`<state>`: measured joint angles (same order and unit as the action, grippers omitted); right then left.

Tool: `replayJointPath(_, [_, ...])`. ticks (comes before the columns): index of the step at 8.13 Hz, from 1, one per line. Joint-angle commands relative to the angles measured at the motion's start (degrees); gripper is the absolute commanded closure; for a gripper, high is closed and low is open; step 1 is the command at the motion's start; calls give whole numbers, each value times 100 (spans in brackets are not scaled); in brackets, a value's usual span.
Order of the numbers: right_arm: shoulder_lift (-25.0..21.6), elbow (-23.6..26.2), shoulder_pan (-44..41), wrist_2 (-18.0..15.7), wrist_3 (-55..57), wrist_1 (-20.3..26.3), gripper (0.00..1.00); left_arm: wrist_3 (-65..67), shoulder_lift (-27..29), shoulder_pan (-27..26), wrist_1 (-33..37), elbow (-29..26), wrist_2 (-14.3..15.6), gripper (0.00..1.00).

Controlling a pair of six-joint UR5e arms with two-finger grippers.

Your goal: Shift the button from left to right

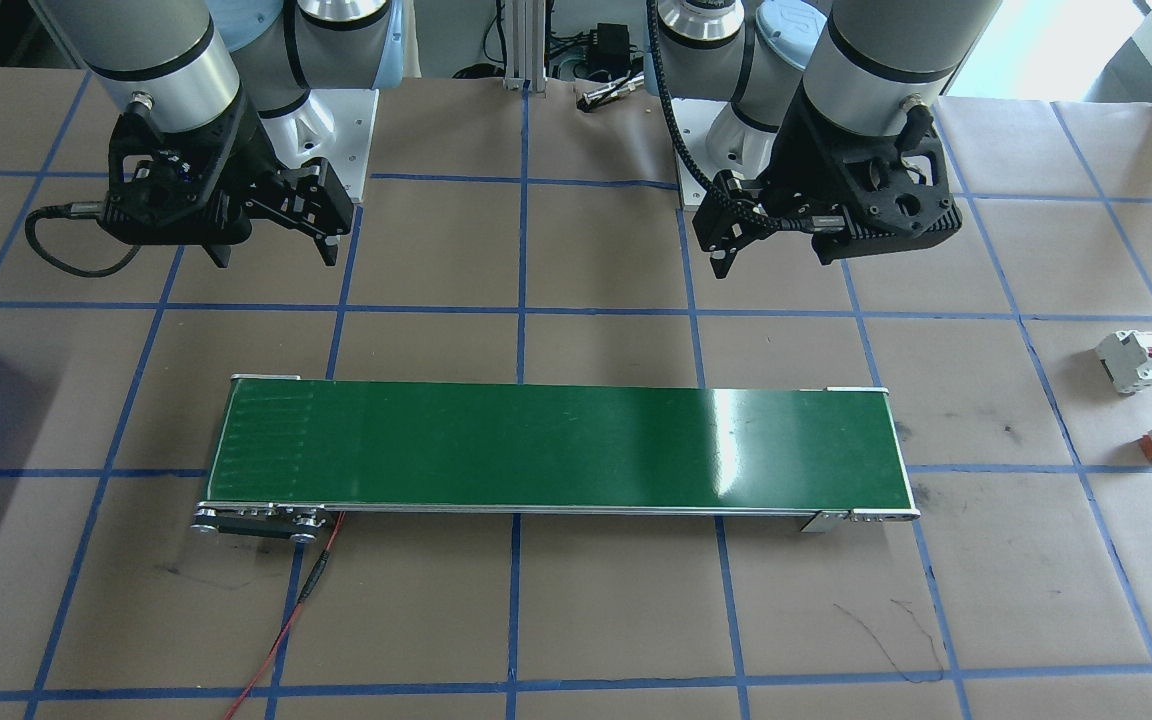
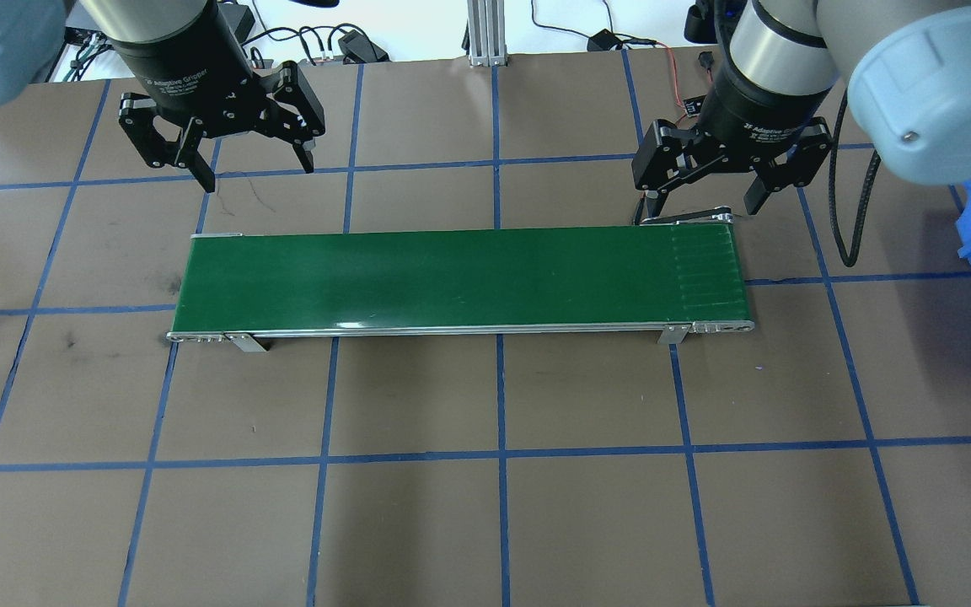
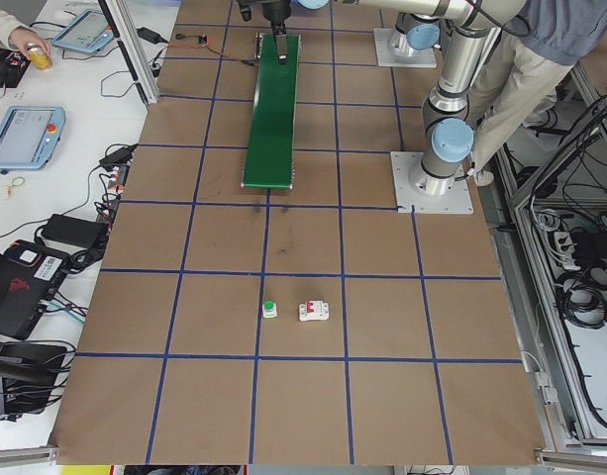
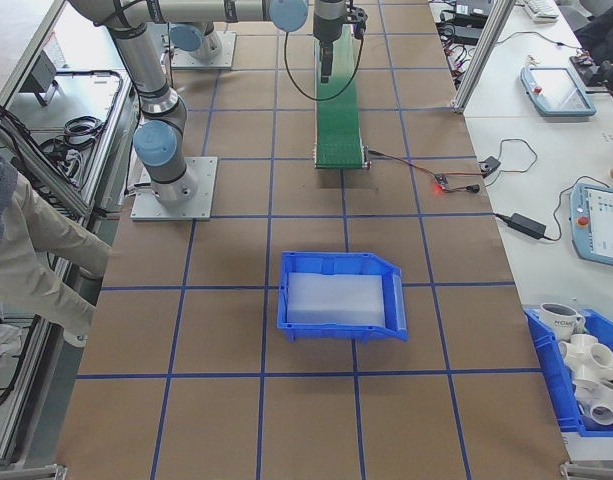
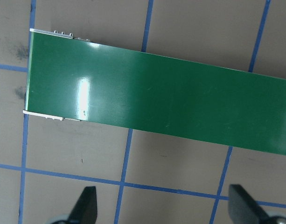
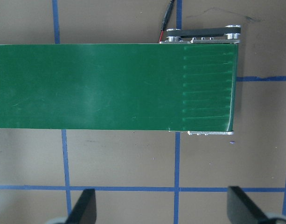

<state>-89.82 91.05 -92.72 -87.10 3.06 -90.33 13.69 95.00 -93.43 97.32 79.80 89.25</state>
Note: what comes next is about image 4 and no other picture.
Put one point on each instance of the green conveyor belt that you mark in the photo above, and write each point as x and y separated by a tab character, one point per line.
338	130

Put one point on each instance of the power strip with red switches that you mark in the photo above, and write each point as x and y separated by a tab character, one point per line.
456	57

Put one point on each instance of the medium black power adapter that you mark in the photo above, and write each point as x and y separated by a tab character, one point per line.
461	32

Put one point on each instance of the large black power adapter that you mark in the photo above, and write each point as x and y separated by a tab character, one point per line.
473	7

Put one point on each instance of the small circuit board red light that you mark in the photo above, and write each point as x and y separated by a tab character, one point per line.
441	181

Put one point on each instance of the red black power lead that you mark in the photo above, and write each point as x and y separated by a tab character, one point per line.
461	189

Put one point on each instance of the white keyboard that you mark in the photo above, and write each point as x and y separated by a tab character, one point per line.
541	9

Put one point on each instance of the blue grey teach pendant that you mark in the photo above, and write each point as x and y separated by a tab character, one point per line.
601	225
556	92

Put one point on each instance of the small black power adapter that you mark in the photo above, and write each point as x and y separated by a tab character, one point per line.
527	225

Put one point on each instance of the blue open-front plastic bin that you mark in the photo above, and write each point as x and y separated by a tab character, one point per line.
336	332

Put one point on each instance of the grey metal box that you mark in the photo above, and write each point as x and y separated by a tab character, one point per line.
38	75

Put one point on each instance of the person in beige trousers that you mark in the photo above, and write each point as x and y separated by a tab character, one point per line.
36	250

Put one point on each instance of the white printed mug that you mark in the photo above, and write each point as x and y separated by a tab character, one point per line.
558	320

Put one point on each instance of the blue plastic storage bin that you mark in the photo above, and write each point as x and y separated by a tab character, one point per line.
551	380

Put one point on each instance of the white pipe cross fitting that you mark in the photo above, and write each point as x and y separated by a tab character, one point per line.
586	355

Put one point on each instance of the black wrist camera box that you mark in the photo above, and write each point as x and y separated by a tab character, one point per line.
358	20

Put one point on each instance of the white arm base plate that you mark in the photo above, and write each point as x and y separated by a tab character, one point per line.
226	50
201	185

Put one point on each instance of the aluminium frame post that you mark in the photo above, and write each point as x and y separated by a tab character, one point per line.
478	55

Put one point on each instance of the black switch box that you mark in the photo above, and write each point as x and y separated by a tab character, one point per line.
489	165

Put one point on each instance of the metal bar V-shaped frame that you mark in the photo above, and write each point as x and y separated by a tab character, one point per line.
108	150

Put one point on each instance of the aluminium frame bar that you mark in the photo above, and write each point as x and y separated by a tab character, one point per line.
26	471
593	471

